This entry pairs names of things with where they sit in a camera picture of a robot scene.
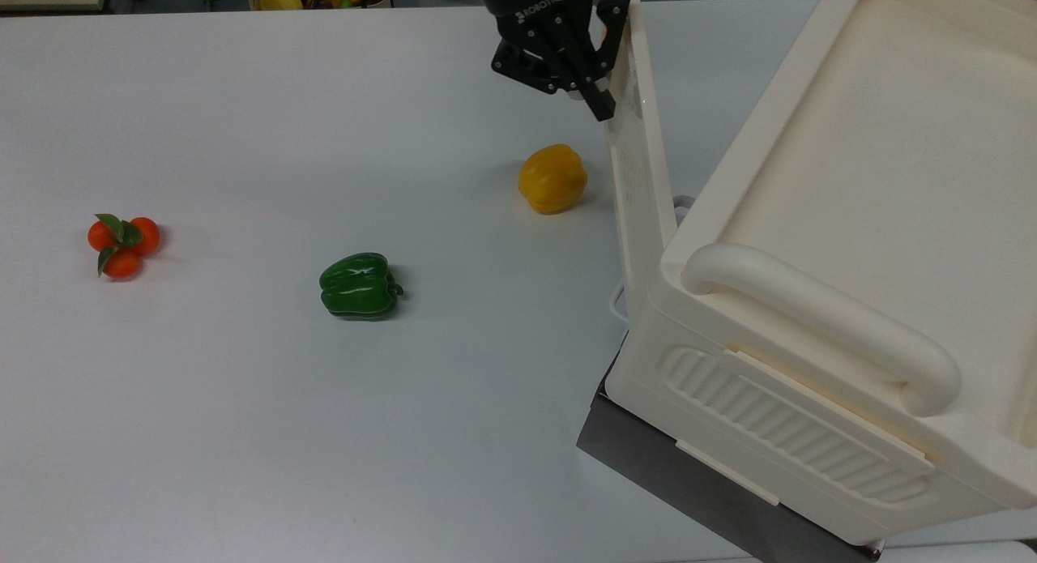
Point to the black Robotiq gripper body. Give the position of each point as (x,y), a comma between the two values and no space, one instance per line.
(535,8)

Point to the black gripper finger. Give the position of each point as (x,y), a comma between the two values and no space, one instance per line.
(543,65)
(616,24)

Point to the cream plastic cabinet door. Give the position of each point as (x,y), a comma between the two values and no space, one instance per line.
(640,142)

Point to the cream plastic storage cabinet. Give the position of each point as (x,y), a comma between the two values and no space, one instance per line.
(851,263)

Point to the yellow bell pepper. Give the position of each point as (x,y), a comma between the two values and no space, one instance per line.
(552,178)

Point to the green bell pepper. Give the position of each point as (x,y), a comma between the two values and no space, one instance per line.
(359,285)

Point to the orange tomato cluster with leaves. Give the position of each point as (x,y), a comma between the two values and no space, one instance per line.
(123,247)

